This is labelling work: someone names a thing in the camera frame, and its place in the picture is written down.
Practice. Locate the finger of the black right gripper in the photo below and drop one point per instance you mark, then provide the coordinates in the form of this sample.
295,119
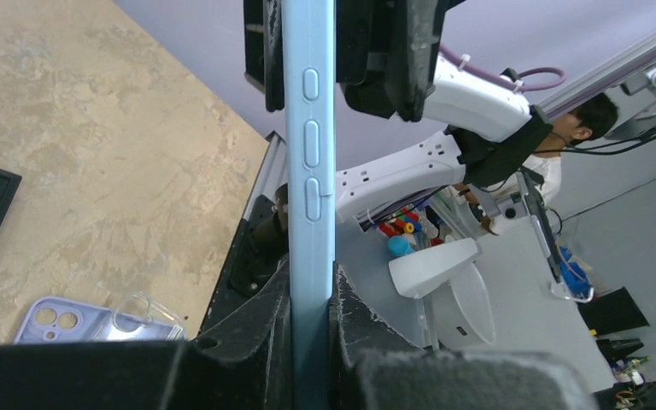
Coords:
387,53
263,50

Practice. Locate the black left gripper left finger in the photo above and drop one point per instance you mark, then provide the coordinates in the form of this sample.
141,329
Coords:
243,362

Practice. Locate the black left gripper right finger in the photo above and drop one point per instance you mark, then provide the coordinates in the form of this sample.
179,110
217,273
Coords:
374,367

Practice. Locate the phone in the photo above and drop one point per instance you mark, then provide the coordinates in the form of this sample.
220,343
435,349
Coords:
309,78

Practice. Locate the clear magsafe phone case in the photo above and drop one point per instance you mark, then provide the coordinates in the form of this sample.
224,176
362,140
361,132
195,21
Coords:
139,317

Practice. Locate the lilac phone case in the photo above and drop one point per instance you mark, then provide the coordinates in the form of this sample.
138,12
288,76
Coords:
54,319

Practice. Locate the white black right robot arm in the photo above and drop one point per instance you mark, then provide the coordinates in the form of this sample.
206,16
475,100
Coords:
491,129

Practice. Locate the person in white shirt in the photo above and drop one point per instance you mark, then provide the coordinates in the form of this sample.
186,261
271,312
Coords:
590,121

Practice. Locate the black metal base frame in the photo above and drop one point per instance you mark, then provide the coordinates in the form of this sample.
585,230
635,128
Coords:
246,269

